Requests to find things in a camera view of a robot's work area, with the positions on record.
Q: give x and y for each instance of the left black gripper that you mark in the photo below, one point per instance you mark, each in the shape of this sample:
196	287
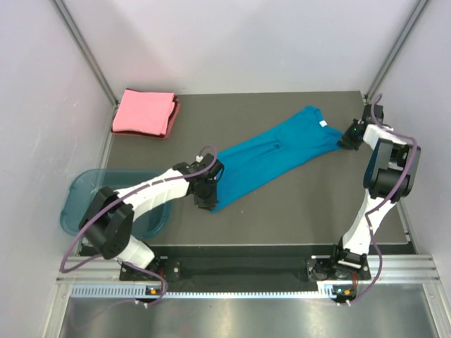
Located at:
208	203

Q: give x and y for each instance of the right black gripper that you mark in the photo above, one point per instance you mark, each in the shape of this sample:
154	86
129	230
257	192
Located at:
345	141

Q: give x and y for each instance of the blue t shirt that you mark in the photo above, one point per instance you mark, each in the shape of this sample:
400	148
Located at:
253	163

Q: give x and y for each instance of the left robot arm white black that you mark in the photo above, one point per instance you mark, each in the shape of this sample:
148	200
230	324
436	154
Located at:
110	216

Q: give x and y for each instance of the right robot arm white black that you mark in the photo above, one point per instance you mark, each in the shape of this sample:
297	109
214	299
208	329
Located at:
389	177

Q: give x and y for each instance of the pink folded t shirt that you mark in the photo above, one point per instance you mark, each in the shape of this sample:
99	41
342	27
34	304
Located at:
134	97

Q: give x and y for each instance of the blue translucent plastic bin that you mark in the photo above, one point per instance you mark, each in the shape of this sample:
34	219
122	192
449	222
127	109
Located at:
86	185

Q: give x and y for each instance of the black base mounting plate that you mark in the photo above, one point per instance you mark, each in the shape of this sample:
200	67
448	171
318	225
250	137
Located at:
175	269

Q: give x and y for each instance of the grey slotted cable duct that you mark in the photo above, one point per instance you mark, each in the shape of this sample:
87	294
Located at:
142	291

